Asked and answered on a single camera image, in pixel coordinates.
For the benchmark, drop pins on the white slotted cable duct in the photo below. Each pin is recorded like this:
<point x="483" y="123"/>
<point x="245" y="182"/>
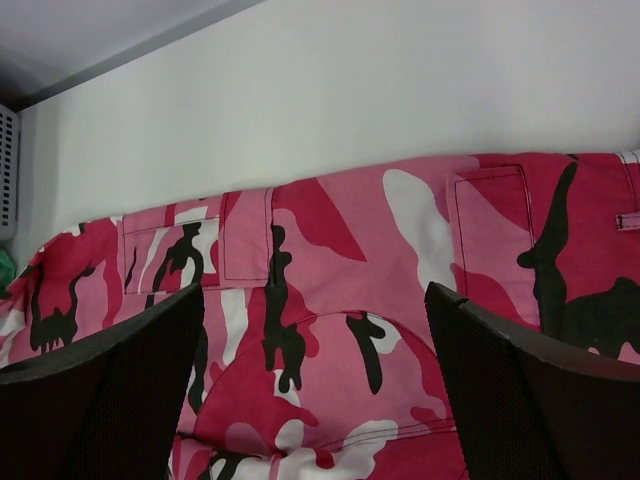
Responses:
<point x="9" y="162"/>

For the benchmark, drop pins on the green tie-dye garment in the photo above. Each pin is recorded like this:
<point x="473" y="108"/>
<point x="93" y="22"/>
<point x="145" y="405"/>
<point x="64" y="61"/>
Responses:
<point x="7" y="274"/>

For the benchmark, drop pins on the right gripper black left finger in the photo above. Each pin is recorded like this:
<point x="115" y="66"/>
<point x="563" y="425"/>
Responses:
<point x="106" y="406"/>

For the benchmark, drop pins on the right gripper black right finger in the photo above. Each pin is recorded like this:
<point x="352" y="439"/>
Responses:
<point x="527" y="406"/>

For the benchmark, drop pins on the pink camouflage trousers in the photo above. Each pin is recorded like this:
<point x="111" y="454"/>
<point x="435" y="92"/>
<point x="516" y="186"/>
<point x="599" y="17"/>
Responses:
<point x="316" y="359"/>

